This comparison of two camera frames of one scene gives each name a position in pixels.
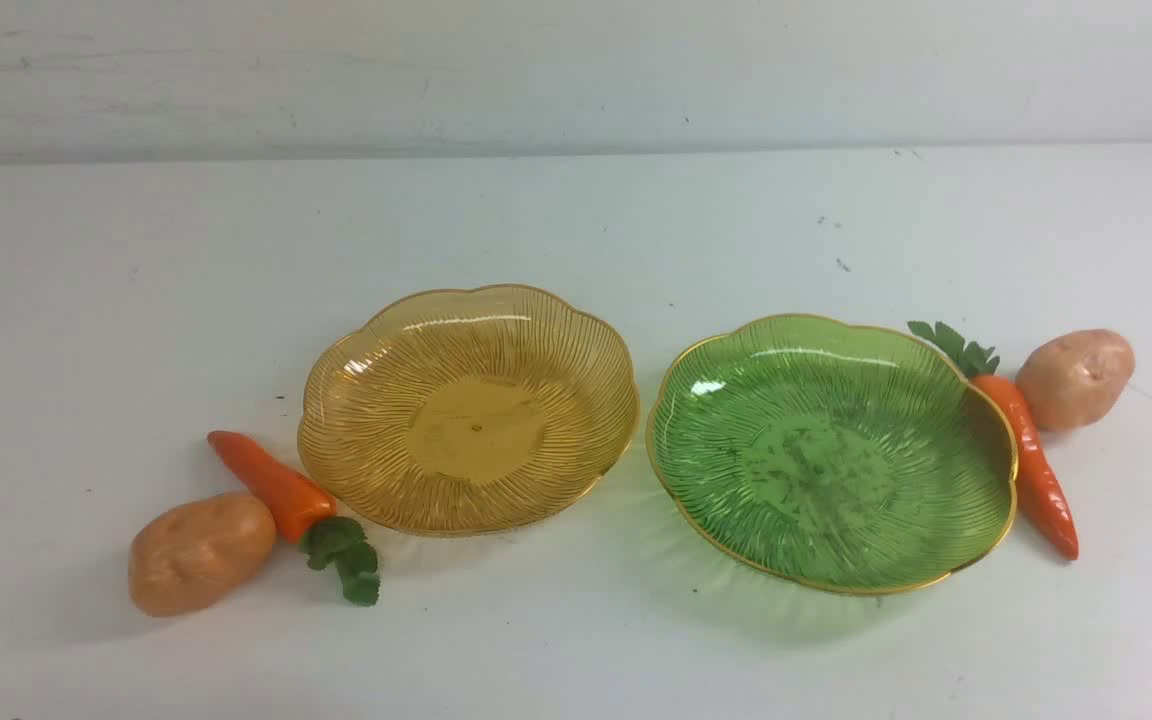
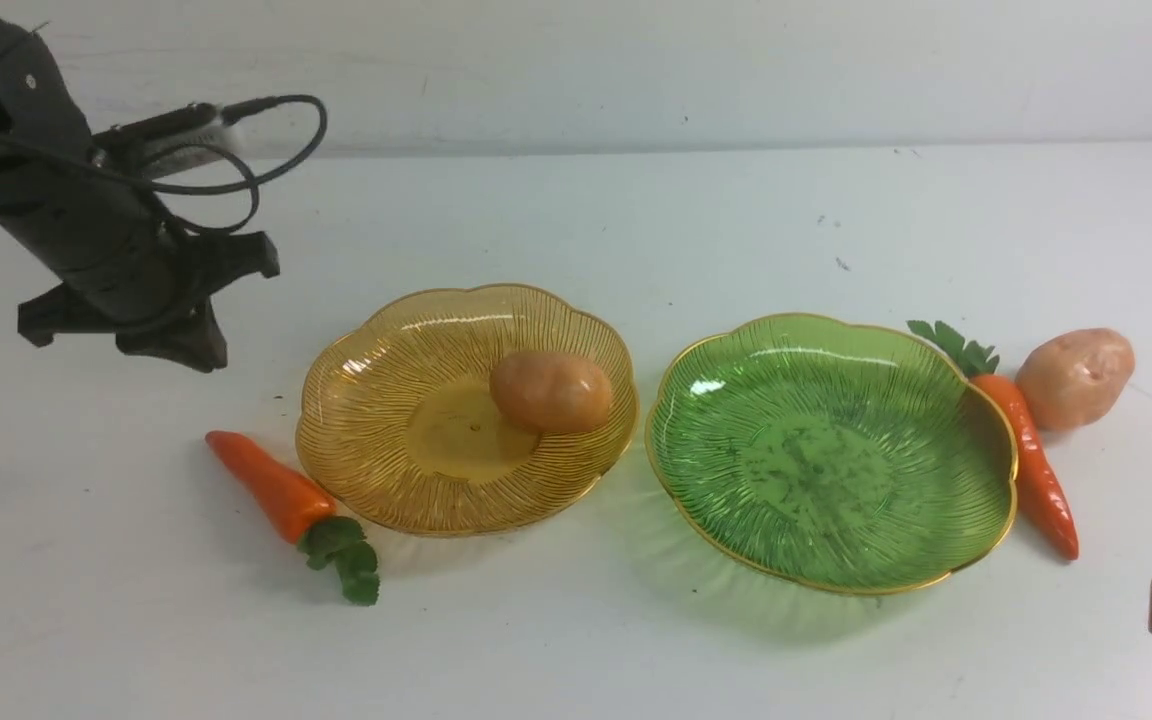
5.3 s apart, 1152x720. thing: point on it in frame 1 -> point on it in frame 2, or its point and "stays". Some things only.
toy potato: (198, 553) -> (550, 392)
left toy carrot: (304, 513) stays
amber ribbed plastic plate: (467, 413) stays
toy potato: (1076, 378) stays
